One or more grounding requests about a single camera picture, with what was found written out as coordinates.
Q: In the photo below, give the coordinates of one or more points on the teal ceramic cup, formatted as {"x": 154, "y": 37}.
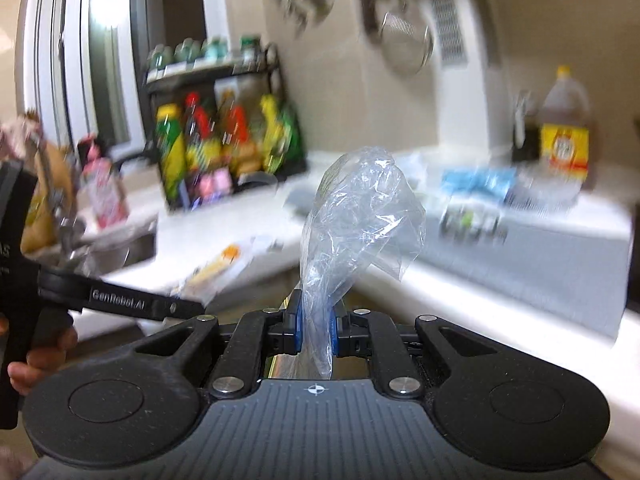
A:
{"x": 215, "y": 49}
{"x": 187, "y": 51}
{"x": 160, "y": 56}

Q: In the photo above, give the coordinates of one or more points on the white wall vent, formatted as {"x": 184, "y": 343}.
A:
{"x": 445, "y": 10}

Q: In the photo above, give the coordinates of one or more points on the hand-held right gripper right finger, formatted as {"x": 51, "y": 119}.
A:
{"x": 332, "y": 330}

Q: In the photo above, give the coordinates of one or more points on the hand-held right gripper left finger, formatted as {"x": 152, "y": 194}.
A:
{"x": 298, "y": 327}

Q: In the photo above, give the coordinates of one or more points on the metal faucet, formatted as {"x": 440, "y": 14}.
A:
{"x": 67, "y": 230}

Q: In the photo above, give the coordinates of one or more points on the person's left hand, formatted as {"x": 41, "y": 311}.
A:
{"x": 47, "y": 357}

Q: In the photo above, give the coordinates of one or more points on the yellow lid green bottle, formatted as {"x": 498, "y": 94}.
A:
{"x": 172, "y": 155}

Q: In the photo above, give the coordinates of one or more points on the yellow snack bag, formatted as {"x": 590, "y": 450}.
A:
{"x": 272, "y": 130}

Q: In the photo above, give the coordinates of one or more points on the white printed wrapper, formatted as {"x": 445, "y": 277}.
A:
{"x": 220, "y": 262}

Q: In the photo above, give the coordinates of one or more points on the dark sauce dispenser bottle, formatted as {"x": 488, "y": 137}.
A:
{"x": 525, "y": 135}

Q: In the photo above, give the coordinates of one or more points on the white window frame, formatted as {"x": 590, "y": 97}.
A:
{"x": 75, "y": 60}

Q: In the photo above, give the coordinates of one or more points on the pink carton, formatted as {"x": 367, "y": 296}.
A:
{"x": 105, "y": 195}

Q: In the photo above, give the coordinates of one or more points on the green snack bag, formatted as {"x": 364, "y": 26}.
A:
{"x": 292, "y": 130}

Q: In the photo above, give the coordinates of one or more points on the black white patterned packet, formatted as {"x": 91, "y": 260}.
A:
{"x": 540, "y": 195}

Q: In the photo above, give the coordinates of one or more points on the teal glove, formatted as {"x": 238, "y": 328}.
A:
{"x": 480, "y": 182}

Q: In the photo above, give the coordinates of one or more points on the clear plastic bag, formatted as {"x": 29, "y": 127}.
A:
{"x": 360, "y": 210}

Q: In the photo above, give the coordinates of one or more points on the tan bag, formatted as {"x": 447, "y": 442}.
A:
{"x": 50, "y": 195}

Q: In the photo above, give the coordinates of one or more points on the green cap spice jar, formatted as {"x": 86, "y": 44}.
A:
{"x": 250, "y": 52}

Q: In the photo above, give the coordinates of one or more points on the metal strainer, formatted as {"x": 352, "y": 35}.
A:
{"x": 405, "y": 45}

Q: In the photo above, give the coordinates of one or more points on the red cap sauce bottle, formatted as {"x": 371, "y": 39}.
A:
{"x": 197, "y": 135}

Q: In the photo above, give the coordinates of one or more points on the steel sink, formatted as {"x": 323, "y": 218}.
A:
{"x": 120, "y": 255}

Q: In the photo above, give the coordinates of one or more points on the cooking wine jug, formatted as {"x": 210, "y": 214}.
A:
{"x": 565, "y": 145}

